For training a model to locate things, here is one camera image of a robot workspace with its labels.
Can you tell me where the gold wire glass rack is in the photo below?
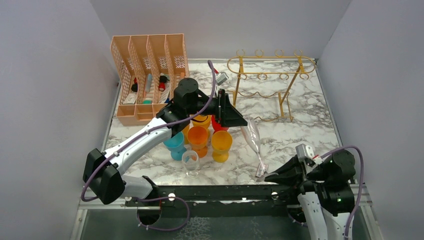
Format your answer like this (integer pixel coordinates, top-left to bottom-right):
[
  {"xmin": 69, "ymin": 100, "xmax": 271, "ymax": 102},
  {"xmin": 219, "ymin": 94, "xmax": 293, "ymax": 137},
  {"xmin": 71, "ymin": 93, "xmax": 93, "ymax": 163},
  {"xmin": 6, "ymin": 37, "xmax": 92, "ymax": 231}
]
[{"xmin": 226, "ymin": 49, "xmax": 317, "ymax": 122}]

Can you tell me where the red black marker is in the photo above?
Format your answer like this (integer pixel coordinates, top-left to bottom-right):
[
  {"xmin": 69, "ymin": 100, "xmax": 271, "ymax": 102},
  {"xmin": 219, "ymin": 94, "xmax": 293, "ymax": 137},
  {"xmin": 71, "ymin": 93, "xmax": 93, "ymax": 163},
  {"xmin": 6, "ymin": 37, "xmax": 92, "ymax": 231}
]
[{"xmin": 158, "ymin": 75, "xmax": 168, "ymax": 92}]

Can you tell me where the yellow wine glass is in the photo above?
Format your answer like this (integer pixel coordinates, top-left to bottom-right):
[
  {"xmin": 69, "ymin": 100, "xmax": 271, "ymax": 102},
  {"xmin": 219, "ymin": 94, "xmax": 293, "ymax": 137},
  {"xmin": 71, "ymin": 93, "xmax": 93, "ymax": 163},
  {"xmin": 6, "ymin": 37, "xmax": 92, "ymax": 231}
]
[
  {"xmin": 181, "ymin": 124, "xmax": 191, "ymax": 145},
  {"xmin": 211, "ymin": 130, "xmax": 233, "ymax": 163},
  {"xmin": 191, "ymin": 114, "xmax": 211, "ymax": 137}
]

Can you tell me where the orange wine glass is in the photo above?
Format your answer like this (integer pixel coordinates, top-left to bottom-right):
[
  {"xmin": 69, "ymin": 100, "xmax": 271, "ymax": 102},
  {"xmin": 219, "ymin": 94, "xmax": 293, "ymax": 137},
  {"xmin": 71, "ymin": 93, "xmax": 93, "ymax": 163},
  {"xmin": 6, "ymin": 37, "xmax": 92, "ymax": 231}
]
[{"xmin": 187, "ymin": 126, "xmax": 209, "ymax": 158}]

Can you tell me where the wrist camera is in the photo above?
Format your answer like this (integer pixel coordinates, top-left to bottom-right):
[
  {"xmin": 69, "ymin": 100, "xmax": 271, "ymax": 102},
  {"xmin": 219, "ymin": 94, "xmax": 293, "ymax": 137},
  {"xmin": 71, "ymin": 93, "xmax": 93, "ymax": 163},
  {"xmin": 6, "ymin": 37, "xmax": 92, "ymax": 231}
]
[
  {"xmin": 295, "ymin": 143, "xmax": 316, "ymax": 167},
  {"xmin": 212, "ymin": 68, "xmax": 229, "ymax": 86}
]

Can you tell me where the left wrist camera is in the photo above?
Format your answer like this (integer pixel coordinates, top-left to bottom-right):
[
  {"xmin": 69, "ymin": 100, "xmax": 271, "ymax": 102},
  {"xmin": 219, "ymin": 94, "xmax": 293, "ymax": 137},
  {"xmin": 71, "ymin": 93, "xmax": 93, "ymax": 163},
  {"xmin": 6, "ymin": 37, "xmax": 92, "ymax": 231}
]
[{"xmin": 212, "ymin": 68, "xmax": 229, "ymax": 86}]

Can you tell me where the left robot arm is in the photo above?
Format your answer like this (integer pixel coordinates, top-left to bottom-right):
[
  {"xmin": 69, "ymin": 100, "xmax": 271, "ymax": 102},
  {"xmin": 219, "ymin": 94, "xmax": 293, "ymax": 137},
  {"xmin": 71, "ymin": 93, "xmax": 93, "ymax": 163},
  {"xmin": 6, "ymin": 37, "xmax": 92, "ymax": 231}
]
[{"xmin": 80, "ymin": 77, "xmax": 248, "ymax": 205}]

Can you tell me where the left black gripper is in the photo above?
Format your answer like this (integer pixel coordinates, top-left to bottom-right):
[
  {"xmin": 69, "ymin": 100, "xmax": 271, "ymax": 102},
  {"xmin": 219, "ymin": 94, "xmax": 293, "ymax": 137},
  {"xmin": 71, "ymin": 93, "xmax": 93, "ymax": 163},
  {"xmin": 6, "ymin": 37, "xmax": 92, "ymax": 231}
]
[{"xmin": 186, "ymin": 89, "xmax": 248, "ymax": 127}]

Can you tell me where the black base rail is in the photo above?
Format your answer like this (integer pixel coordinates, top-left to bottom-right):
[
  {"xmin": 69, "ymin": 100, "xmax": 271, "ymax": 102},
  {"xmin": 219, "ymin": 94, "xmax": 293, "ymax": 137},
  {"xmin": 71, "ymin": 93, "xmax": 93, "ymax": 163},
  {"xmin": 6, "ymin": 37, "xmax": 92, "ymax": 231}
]
[{"xmin": 109, "ymin": 184, "xmax": 369, "ymax": 220}]

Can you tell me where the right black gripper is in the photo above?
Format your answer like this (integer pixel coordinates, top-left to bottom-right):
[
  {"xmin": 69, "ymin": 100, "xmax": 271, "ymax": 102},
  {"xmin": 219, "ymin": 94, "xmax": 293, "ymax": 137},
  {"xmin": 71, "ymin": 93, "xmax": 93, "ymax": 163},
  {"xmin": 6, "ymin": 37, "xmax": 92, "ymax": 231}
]
[{"xmin": 265, "ymin": 152, "xmax": 332, "ymax": 188}]

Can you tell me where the peach plastic file organizer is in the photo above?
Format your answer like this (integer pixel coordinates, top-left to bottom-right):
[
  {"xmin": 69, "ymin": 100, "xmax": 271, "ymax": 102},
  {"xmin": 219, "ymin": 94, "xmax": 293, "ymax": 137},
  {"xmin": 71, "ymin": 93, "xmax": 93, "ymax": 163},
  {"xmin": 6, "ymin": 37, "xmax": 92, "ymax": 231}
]
[{"xmin": 110, "ymin": 33, "xmax": 190, "ymax": 126}]

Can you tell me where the blue wine glass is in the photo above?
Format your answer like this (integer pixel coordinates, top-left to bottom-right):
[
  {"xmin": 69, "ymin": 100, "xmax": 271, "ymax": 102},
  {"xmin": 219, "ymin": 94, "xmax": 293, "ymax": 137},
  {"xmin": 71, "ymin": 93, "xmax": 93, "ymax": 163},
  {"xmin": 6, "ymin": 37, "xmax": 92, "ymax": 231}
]
[{"xmin": 163, "ymin": 132, "xmax": 187, "ymax": 161}]

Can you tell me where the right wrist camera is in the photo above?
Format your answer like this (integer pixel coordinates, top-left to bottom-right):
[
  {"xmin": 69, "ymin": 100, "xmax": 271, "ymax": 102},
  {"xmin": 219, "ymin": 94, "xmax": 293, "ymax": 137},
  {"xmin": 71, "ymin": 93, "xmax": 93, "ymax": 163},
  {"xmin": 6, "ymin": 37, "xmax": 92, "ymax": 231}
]
[{"xmin": 295, "ymin": 143, "xmax": 316, "ymax": 167}]

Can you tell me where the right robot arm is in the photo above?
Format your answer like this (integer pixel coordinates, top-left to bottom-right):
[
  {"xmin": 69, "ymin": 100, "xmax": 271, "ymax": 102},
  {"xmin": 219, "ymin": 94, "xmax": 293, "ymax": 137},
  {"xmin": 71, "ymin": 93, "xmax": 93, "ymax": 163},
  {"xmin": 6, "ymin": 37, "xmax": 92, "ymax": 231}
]
[{"xmin": 264, "ymin": 144, "xmax": 356, "ymax": 240}]

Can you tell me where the red wine glass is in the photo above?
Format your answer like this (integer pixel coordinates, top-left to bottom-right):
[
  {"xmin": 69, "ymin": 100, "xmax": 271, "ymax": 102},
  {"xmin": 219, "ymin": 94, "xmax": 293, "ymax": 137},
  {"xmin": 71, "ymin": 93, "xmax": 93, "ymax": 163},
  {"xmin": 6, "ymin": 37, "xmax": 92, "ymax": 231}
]
[{"xmin": 211, "ymin": 115, "xmax": 229, "ymax": 132}]

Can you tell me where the small red white card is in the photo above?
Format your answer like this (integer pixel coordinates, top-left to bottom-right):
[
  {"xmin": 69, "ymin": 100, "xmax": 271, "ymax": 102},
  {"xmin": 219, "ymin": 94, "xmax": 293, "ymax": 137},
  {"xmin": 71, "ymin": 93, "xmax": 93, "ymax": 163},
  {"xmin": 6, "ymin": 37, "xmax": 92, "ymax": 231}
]
[{"xmin": 255, "ymin": 164, "xmax": 268, "ymax": 178}]

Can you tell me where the clear wine glass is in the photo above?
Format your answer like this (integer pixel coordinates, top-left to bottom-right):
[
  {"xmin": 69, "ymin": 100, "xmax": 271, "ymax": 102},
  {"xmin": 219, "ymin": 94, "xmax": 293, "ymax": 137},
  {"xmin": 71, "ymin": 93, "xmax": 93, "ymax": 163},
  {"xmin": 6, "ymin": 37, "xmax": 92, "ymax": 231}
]
[
  {"xmin": 240, "ymin": 117, "xmax": 278, "ymax": 182},
  {"xmin": 181, "ymin": 150, "xmax": 200, "ymax": 178}
]

